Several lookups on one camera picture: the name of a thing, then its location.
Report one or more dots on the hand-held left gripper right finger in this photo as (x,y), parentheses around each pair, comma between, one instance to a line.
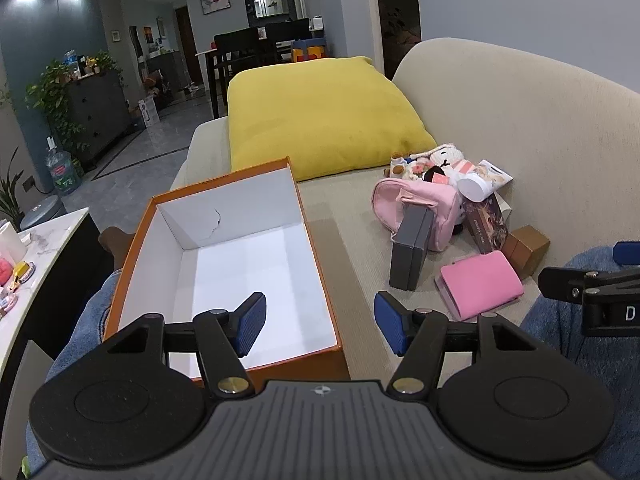
(392,325)

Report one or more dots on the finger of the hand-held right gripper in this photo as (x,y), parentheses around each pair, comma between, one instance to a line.
(628,253)
(562,282)

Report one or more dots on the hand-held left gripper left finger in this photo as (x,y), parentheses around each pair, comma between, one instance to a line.
(252,322)

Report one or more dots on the orange cardboard box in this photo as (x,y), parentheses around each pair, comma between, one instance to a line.
(250,260)

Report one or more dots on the pink zip pouch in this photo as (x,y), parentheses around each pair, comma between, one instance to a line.
(440,210)

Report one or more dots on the plush flower bouquet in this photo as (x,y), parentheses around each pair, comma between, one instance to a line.
(417,169)

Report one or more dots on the white crochet plush toy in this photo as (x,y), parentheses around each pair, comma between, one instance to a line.
(447,156)

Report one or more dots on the brown cardboard box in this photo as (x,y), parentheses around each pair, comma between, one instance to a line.
(525,252)

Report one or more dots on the person's right leg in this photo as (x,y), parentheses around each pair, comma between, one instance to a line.
(555,330)

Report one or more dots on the dark grey flat box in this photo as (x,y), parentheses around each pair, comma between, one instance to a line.
(410,255)

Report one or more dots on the pink wallet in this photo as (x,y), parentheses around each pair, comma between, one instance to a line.
(480,282)

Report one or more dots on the dark printed box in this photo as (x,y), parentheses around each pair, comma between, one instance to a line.
(485,225)

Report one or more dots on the white printed paper box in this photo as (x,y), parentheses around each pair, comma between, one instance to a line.
(501,176)

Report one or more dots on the white cylinder with pink band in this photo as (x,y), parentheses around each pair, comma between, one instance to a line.
(475,185)

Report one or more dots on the small pink card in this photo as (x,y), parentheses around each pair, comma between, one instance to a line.
(441,180)

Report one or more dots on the small bear figure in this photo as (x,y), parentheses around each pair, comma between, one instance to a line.
(397,165)

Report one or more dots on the beige fabric sofa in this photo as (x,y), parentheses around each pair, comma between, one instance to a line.
(525,125)

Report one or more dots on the yellow pillow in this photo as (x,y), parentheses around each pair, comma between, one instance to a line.
(320,115)

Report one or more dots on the marble coffee table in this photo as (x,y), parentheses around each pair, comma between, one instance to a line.
(50,240)

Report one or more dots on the white floor box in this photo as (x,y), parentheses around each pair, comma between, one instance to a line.
(149,114)

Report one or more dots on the yellow toy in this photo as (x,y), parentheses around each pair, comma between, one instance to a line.
(21,272)

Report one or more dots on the grey round bin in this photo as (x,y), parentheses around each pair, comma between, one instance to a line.
(42,212)

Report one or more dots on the large water jug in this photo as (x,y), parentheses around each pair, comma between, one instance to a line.
(63,172)

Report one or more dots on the pink round thing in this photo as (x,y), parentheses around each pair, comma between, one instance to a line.
(5,270)

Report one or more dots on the white cup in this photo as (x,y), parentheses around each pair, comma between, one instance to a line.
(11,242)

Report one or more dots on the dark dining table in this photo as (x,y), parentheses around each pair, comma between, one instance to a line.
(220,67)

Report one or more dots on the dark grey cabinet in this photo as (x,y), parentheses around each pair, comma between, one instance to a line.
(100,115)

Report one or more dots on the potted leafy plant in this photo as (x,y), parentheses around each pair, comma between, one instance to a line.
(10,195)

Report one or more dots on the colourful small chair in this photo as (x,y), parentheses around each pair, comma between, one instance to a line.
(307,52)

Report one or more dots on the dark dining chair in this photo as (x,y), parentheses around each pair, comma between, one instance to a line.
(232,45)
(287,35)

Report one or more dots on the trailing green plant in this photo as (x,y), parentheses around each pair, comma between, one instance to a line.
(52,100)

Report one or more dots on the wall socket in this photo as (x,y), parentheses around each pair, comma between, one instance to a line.
(28,183)

